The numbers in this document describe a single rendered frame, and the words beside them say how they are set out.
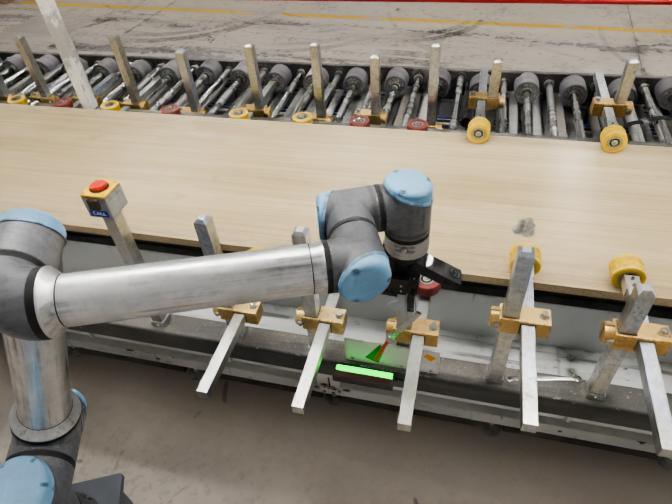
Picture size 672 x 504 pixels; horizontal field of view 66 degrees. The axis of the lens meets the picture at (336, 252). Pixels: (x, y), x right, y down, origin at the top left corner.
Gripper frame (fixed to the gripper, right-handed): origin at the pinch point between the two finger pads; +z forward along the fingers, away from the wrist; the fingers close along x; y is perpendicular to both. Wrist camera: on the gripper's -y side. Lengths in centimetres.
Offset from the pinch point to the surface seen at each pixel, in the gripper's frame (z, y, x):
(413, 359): 15.0, -1.1, 2.5
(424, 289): 10.8, -1.2, -17.2
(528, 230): 10, -28, -45
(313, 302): 9.0, 26.3, -5.9
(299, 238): -13.2, 27.6, -6.0
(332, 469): 101, 27, -2
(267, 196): 11, 55, -50
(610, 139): 6, -55, -92
